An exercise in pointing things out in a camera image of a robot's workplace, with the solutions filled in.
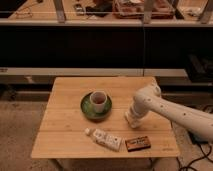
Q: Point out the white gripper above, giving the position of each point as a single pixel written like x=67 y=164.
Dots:
x=138 y=110

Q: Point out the white sponge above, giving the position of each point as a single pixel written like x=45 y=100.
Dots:
x=132 y=121

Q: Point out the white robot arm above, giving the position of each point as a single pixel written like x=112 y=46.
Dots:
x=149 y=98

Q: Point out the brown rectangular box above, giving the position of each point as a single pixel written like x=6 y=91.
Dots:
x=136 y=144

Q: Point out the white ceramic cup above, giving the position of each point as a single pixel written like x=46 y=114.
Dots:
x=98 y=101

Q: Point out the white tube with label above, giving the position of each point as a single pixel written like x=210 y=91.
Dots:
x=104 y=139

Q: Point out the green plate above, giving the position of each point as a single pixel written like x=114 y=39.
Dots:
x=89 y=112

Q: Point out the red tray on shelf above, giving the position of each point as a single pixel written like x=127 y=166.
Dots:
x=161 y=9

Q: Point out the black device on shelf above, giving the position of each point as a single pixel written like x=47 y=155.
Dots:
x=100 y=10

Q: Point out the eyeglasses on shelf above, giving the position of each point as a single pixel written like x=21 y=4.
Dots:
x=22 y=15

